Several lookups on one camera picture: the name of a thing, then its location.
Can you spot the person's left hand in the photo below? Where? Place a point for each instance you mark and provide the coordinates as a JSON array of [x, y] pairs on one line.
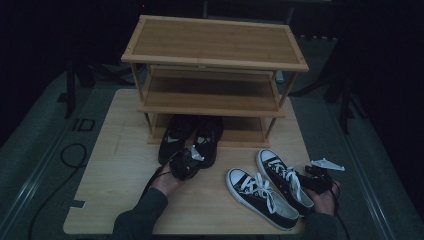
[[168, 183]]

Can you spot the dark metal stand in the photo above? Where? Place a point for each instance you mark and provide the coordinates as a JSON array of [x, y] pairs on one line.
[[345, 100], [70, 90]]

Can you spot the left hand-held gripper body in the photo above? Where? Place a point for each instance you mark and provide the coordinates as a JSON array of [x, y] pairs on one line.
[[185, 165]]

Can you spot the black and white canvas sneaker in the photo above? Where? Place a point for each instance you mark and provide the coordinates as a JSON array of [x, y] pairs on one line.
[[276, 173], [256, 200]]

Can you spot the black leather shoe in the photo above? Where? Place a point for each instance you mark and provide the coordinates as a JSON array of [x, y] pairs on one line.
[[208, 140], [175, 140]]

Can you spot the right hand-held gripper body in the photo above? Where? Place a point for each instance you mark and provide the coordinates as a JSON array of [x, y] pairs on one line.
[[319, 180]]

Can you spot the wooden three-tier shoe rack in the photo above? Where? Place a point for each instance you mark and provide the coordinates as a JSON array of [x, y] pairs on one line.
[[213, 43]]

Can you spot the person's right hand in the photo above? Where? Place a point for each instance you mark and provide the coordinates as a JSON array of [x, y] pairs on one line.
[[325, 201]]

